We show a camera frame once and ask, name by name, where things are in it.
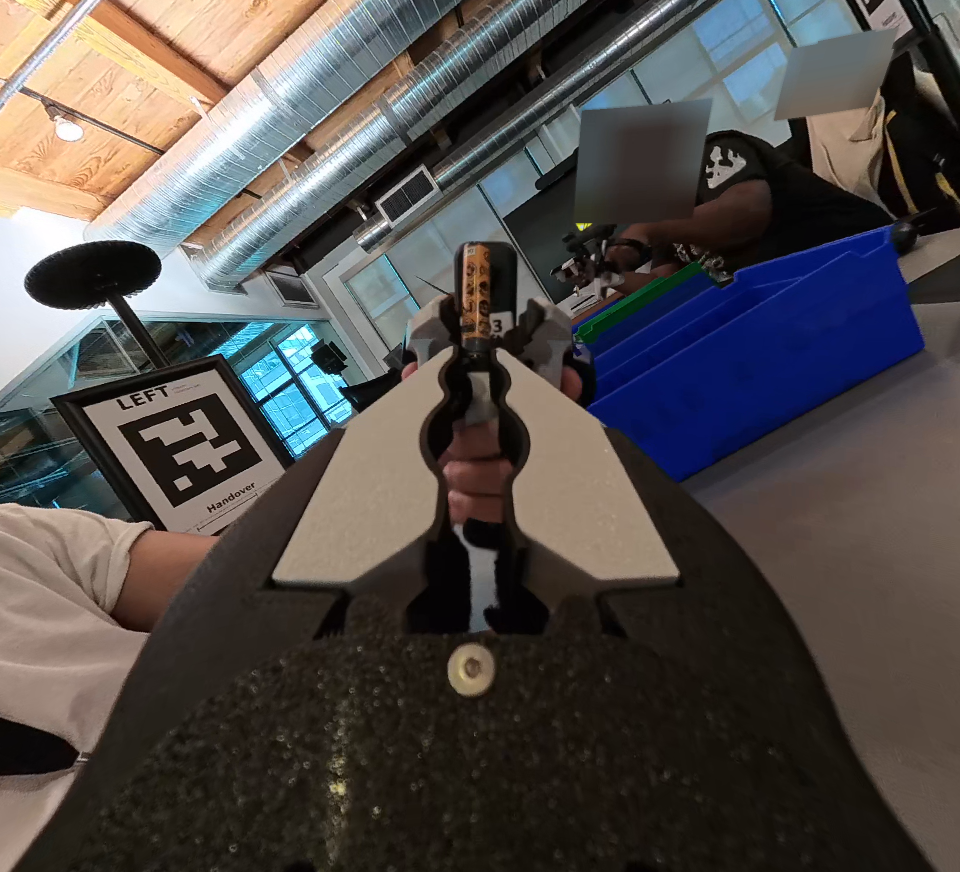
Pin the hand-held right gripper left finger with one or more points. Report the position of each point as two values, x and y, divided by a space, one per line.
360 504

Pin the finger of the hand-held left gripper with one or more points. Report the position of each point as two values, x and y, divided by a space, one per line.
433 328
551 339

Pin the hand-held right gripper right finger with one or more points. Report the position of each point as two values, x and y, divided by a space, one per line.
592 504

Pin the orange battery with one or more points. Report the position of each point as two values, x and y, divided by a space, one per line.
474 302

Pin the blue plastic bin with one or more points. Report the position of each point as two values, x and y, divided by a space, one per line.
750 377

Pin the person's left forearm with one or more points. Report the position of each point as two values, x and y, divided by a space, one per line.
165 579

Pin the person's left hand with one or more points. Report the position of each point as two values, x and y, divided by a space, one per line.
476 482

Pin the large black monitor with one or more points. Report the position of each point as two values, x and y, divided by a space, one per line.
547 241

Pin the blue bin with green liner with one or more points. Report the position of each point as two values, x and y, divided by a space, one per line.
652 294

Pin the white air vent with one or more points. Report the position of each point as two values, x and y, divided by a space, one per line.
409 195

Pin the large framed tag sign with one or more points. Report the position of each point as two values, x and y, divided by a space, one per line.
187 452

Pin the black round disc on pole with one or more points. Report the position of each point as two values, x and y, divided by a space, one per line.
94 275

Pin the black track lamp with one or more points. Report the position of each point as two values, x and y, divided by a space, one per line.
67 127

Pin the black wall speaker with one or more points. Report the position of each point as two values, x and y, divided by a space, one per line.
330 358

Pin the silver air duct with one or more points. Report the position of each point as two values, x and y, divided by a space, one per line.
300 84
450 114

